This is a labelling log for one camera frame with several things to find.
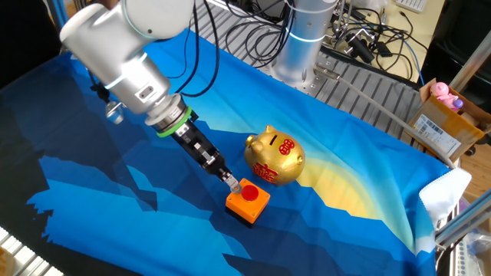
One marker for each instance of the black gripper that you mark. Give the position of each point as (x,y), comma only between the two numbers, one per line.
(199,149)

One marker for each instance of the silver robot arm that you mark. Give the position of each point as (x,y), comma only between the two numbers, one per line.
(122,57)

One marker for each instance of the gold piggy bank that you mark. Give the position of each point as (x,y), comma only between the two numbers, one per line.
(274,161)

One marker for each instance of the orange box with red button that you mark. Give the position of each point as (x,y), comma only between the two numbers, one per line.
(247,207)

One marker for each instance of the blue mountain print cloth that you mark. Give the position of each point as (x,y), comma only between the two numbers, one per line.
(153,214)

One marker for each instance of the open cardboard box with label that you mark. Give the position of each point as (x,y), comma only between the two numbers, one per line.
(445,126)

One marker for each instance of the pink toy figure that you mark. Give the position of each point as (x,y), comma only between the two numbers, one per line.
(445,94)

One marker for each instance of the black shirt person torso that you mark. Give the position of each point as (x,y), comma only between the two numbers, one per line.
(23,38)

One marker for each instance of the white keyboard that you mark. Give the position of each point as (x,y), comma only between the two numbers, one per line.
(412,4)

